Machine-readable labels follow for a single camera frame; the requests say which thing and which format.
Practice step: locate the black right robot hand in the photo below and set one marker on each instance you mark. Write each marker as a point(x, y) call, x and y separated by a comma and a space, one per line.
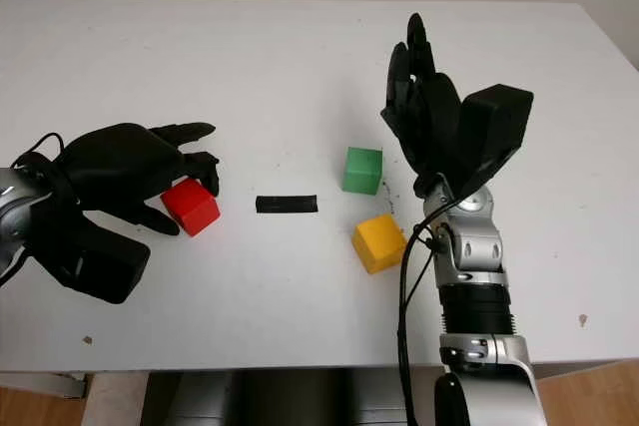
point(434, 122)

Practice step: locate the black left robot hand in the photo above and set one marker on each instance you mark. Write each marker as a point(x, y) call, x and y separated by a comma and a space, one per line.
point(115, 166)

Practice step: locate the green wooden block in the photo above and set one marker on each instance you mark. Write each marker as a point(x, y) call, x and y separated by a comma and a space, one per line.
point(362, 169)

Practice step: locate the red wooden block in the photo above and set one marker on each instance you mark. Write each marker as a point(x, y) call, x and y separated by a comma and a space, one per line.
point(197, 211)

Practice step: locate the yellow wooden block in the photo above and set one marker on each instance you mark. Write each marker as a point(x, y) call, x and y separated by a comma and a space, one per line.
point(379, 241)

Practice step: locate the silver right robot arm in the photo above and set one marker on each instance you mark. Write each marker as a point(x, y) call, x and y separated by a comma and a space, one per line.
point(469, 246)

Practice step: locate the black tape strip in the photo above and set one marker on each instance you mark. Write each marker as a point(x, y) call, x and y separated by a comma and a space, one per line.
point(287, 203)

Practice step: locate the grey robot torso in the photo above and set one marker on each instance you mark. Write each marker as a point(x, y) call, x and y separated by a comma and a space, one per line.
point(279, 398)

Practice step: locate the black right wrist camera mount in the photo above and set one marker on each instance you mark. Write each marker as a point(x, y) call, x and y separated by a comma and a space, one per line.
point(494, 127)

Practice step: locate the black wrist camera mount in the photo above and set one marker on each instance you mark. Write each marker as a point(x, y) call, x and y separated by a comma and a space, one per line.
point(100, 266)
point(494, 127)

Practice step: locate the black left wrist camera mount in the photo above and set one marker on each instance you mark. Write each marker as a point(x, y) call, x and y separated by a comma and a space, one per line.
point(100, 266)

